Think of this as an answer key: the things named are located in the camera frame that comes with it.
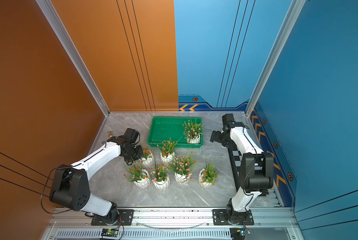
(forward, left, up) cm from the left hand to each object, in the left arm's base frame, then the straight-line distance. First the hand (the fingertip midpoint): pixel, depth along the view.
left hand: (142, 154), depth 89 cm
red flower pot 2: (+1, -16, +5) cm, 16 cm away
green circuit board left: (-38, +9, -8) cm, 40 cm away
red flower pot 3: (-15, -2, +1) cm, 15 cm away
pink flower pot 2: (-17, -14, +7) cm, 23 cm away
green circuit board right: (-38, -52, -8) cm, 65 cm away
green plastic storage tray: (+25, -9, -6) cm, 27 cm away
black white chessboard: (-1, -57, -3) cm, 57 cm away
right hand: (+8, -47, +3) cm, 47 cm away
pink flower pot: (+11, -30, +8) cm, 33 cm away
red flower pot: (-4, -4, 0) cm, 6 cm away
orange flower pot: (-15, -37, +5) cm, 40 cm away
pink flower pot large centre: (-12, -24, +7) cm, 28 cm away
